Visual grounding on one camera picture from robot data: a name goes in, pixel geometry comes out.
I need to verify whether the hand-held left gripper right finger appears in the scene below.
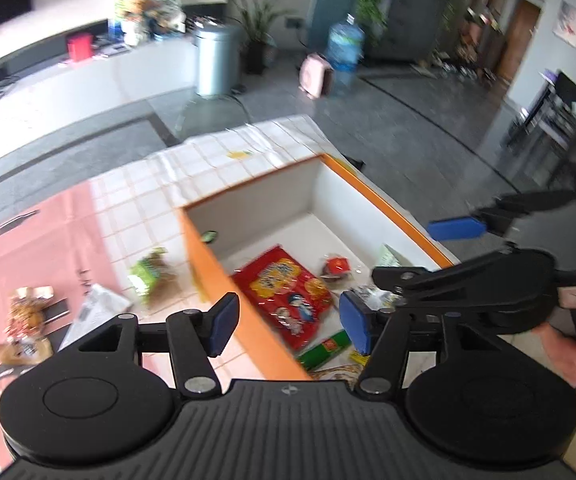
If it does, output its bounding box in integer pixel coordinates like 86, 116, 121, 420
338, 289, 511, 395

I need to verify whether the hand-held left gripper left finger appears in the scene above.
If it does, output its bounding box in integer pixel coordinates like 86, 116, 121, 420
75, 291, 243, 396

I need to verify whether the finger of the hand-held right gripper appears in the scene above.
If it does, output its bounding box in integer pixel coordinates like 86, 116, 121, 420
428, 190, 576, 241
372, 251, 558, 331

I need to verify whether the yellow silver snack packet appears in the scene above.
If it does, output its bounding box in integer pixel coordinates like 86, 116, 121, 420
353, 285, 399, 311

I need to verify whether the green stick snack packet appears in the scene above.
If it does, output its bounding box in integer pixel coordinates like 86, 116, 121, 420
298, 330, 353, 372

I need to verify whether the mixed nut snack packet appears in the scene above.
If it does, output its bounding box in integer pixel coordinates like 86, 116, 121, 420
313, 362, 369, 387

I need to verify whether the small red snack packet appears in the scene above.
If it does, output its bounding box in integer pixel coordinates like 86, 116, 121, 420
320, 254, 353, 281

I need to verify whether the white green snack packet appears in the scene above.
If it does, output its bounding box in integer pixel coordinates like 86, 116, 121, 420
375, 244, 403, 268

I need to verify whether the orange storage box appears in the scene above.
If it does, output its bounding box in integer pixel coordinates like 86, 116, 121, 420
180, 154, 461, 381

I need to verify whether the person's right hand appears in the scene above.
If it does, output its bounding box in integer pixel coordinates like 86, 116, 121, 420
538, 310, 576, 388

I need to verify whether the black metal rack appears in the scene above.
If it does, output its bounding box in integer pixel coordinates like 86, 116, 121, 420
510, 70, 576, 151

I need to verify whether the wooden door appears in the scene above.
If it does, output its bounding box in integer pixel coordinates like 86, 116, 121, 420
498, 0, 541, 81

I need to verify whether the brown peanut snack packet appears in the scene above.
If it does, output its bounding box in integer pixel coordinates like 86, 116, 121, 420
9, 286, 55, 335

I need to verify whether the pink mat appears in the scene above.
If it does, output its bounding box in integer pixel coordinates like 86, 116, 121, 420
0, 180, 124, 468

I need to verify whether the tan snack packet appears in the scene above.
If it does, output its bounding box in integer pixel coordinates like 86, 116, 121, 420
0, 334, 53, 365

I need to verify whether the blue water bottle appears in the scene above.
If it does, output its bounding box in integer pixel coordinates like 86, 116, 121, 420
327, 14, 366, 96

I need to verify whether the pink heater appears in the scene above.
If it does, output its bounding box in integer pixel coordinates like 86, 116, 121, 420
300, 52, 335, 98

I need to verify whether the grey cabinet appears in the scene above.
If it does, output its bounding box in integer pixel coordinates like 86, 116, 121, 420
368, 0, 456, 63

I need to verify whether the silver trash can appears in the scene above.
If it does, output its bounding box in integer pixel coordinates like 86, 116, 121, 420
193, 25, 243, 98

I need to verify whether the potted plant in black pot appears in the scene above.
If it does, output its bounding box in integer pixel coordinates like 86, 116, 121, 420
213, 0, 309, 76

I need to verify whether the white television console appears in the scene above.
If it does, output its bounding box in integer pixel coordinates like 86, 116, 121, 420
0, 35, 203, 126

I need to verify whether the red box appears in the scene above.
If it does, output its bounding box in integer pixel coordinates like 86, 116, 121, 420
67, 33, 93, 63

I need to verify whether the round decorative fan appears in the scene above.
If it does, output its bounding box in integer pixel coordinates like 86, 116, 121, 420
155, 0, 186, 36

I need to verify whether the teddy bear bouquet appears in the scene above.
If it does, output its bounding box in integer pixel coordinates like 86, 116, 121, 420
115, 0, 156, 46

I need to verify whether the wall picture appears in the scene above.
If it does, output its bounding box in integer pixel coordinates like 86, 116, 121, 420
552, 0, 576, 48

